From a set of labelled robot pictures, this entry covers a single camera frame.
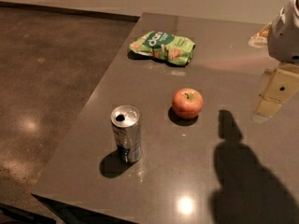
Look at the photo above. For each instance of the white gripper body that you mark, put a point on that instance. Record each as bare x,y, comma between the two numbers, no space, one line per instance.
285,39

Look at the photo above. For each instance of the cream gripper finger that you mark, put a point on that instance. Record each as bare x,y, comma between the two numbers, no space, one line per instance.
259,40
276,88

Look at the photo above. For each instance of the red apple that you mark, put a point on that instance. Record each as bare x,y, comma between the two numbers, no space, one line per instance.
187,103

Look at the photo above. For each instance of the green rice chip bag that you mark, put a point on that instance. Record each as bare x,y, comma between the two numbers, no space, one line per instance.
177,50

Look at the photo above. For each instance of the silver drink can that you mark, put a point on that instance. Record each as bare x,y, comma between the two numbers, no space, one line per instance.
125,120

